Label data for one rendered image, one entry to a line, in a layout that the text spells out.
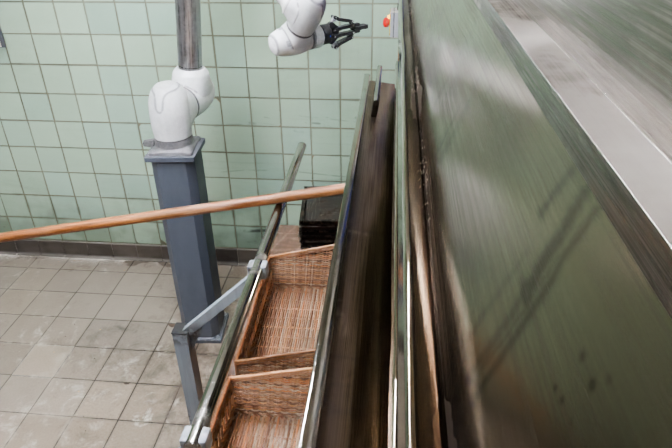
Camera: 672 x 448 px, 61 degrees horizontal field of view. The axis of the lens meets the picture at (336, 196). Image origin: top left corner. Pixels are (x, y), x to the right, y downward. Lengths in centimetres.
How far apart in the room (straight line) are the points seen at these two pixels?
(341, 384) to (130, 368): 221
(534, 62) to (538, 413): 14
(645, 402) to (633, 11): 12
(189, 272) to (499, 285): 244
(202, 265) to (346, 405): 197
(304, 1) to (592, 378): 184
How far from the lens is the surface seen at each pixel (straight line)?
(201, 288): 274
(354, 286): 92
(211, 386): 110
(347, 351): 81
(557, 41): 28
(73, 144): 341
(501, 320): 28
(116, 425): 271
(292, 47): 210
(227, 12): 285
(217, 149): 310
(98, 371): 296
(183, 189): 246
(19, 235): 194
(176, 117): 236
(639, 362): 20
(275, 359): 173
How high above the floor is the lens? 197
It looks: 29 degrees down
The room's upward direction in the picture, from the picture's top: 1 degrees counter-clockwise
